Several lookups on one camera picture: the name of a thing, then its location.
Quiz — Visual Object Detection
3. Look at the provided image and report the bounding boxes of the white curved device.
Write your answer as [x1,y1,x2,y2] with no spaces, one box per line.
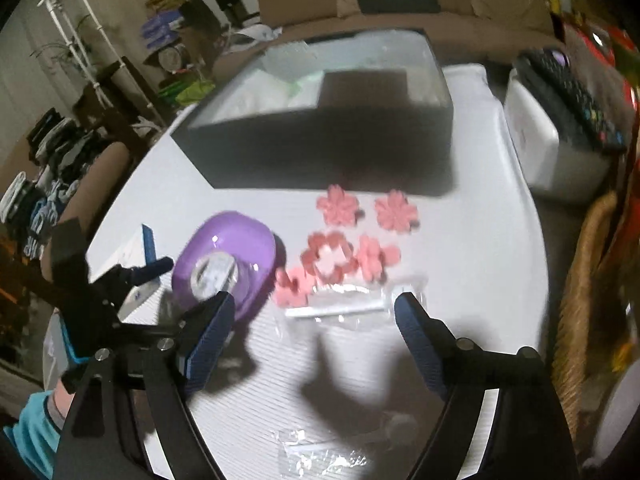
[232,25,281,46]

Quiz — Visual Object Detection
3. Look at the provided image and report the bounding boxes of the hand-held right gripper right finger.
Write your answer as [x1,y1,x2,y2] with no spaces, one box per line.
[394,292,581,480]

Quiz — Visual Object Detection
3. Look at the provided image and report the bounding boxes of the purple plastic bowl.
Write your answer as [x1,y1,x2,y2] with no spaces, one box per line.
[171,210,278,322]

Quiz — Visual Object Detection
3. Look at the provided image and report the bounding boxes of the white appliance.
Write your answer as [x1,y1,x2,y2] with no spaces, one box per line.
[502,67,623,206]

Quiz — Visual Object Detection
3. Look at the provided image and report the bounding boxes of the brown upholstered chair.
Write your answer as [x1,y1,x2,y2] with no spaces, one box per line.
[60,140,133,231]

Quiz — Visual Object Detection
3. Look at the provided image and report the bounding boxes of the green plastic bag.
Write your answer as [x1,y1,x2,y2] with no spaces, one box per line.
[160,77,216,106]

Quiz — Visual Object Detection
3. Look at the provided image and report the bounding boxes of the round dial scale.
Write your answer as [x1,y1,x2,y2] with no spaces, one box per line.
[160,45,186,71]

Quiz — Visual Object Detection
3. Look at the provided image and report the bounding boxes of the translucent disposable glove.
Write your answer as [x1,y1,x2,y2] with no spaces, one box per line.
[210,67,321,121]

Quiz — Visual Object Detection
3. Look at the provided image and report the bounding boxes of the black storage box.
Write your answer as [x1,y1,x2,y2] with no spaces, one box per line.
[171,27,456,198]

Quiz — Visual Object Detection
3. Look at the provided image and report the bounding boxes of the pile of dark clothes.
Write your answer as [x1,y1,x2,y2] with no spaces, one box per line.
[0,107,108,261]

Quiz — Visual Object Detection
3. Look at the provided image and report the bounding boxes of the stack of purple boxes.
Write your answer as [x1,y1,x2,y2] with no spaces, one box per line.
[140,14,183,46]

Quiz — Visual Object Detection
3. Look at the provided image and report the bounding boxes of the tape roll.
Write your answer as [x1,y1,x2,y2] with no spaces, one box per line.
[190,254,240,301]

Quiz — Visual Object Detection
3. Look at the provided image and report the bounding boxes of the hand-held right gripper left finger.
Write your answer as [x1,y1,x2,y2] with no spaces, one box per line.
[52,291,236,480]

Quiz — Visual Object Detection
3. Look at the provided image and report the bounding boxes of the wicker basket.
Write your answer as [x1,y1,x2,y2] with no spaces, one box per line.
[552,190,631,461]

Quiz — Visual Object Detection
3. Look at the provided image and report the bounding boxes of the white metal stand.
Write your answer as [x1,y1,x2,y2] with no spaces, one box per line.
[37,0,166,126]

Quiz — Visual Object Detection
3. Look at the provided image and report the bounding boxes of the white glove box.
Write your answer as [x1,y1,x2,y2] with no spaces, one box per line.
[97,224,173,318]

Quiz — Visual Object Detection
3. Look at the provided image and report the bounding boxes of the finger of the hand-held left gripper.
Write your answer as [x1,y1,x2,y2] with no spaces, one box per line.
[117,323,188,344]
[127,256,175,286]

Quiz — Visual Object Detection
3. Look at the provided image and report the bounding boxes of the person's left forearm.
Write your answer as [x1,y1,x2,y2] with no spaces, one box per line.
[2,380,76,480]

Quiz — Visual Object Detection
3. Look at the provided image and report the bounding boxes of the brown sponge pad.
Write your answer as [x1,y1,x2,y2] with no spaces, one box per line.
[317,69,411,111]

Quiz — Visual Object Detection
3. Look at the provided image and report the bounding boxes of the pink flower-shaped cutter ring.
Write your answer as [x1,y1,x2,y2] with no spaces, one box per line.
[300,231,358,281]

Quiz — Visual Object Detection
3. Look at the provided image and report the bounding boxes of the pink flower-shaped piece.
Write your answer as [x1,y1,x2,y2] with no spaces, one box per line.
[356,234,402,282]
[374,189,419,233]
[274,266,316,308]
[316,184,362,227]

